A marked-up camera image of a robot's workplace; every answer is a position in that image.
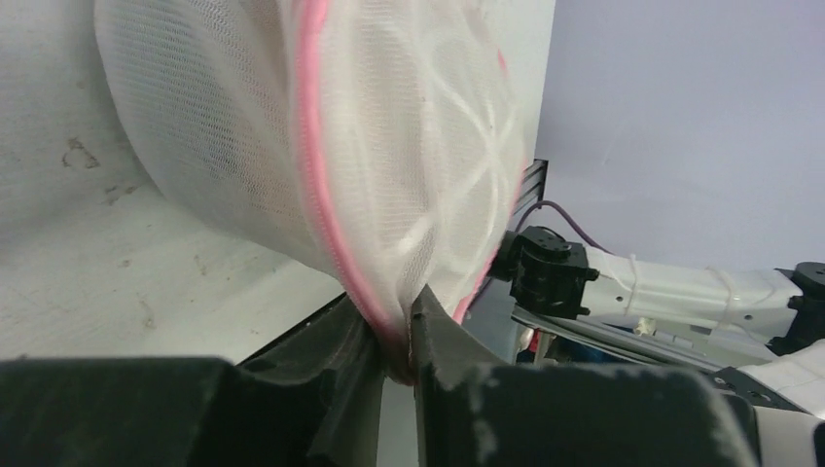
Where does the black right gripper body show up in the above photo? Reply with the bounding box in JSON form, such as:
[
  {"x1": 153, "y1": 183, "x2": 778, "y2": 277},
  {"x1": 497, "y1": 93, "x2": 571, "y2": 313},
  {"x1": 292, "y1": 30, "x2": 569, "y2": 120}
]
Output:
[{"x1": 488, "y1": 226, "x2": 599, "y2": 319}]

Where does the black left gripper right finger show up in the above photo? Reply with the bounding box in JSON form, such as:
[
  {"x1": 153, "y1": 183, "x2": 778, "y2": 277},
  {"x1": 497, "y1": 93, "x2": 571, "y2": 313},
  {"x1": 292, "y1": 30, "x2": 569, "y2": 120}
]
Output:
[{"x1": 411, "y1": 289, "x2": 758, "y2": 466}]

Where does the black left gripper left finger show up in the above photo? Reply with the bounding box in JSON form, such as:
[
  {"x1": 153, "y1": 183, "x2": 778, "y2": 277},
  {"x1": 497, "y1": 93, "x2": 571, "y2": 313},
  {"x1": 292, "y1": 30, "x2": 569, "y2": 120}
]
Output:
[{"x1": 1, "y1": 298, "x2": 383, "y2": 466}]

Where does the white mesh bag pink zipper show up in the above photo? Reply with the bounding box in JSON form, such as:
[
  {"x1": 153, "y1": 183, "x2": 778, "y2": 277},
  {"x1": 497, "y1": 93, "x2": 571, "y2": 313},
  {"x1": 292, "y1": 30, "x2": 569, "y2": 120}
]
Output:
[{"x1": 93, "y1": 1, "x2": 528, "y2": 384}]

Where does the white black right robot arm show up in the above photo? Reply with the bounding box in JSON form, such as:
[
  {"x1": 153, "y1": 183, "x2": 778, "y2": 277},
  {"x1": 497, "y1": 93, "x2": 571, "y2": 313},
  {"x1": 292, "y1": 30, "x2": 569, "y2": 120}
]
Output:
[{"x1": 488, "y1": 226, "x2": 824, "y2": 466}]

